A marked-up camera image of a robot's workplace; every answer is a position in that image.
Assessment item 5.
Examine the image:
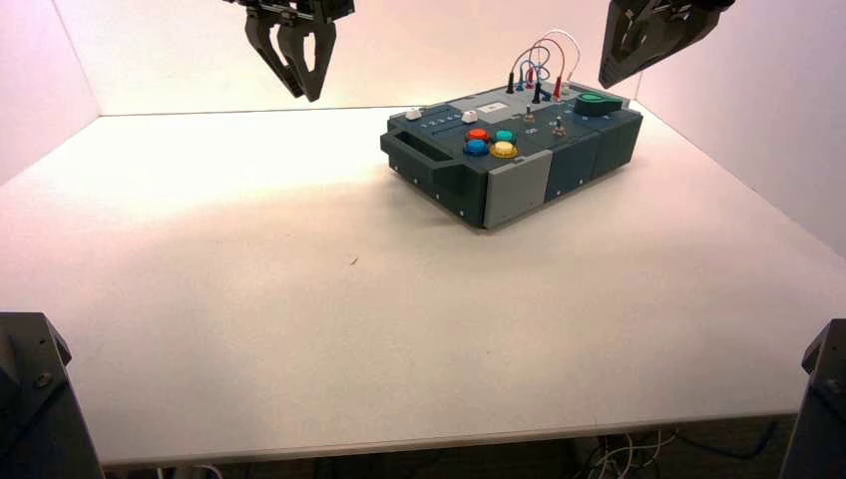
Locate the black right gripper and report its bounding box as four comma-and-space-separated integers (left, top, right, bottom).
598, 0, 736, 91

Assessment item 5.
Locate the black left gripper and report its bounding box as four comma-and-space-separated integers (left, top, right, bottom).
222, 0, 356, 104

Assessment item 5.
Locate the dark teal control box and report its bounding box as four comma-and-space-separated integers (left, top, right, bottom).
379, 82, 644, 231

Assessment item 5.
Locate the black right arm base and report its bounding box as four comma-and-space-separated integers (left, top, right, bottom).
779, 318, 846, 479

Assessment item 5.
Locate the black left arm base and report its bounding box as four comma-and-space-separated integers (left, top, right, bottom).
0, 311, 105, 479

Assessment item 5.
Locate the white jumper wire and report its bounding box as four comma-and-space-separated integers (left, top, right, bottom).
538, 29, 584, 93

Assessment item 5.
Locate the red jumper wire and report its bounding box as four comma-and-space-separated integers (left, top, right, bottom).
509, 37, 569, 102

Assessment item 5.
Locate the blue jumper wire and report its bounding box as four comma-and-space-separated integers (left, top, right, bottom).
518, 59, 551, 93

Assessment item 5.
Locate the white cable bundle under table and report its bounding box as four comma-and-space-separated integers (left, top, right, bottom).
573, 429, 682, 479

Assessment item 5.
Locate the black cable under table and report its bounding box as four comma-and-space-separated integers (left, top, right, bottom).
673, 418, 780, 462

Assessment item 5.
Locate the thin white cable under table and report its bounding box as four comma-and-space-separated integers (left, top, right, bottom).
155, 464, 227, 479

